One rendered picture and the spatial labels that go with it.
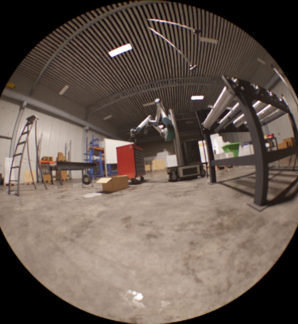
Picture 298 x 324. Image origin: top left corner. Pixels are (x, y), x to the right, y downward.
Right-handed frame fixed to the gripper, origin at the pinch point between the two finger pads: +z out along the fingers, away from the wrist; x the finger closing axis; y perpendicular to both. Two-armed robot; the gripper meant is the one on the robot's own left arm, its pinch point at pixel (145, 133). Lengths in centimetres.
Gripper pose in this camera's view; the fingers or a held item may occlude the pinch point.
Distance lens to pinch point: 222.6
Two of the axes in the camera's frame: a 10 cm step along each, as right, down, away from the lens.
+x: -2.3, 0.8, -9.7
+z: -2.6, 9.6, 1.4
